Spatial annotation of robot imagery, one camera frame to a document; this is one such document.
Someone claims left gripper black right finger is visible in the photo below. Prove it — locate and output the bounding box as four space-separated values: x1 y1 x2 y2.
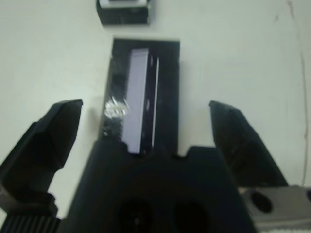
208 100 290 188

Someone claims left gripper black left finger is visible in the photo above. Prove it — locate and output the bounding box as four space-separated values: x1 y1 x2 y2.
0 99 84 215

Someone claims black camera box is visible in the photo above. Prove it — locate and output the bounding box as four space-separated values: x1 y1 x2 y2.
96 0 151 26

